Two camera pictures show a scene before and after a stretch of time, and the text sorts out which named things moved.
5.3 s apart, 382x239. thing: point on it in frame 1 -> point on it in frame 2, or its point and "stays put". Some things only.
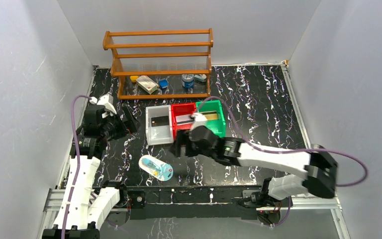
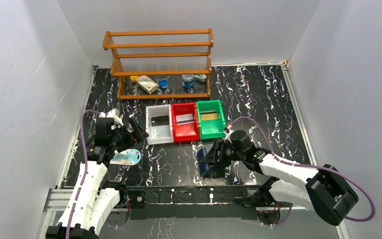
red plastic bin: (179, 109) stays put
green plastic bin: (217, 127) stays put
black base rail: (187, 202) stays put
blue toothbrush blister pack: (163, 171) -> (128, 157)
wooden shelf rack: (161, 65) stays put
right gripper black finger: (179, 148) -> (216, 156)
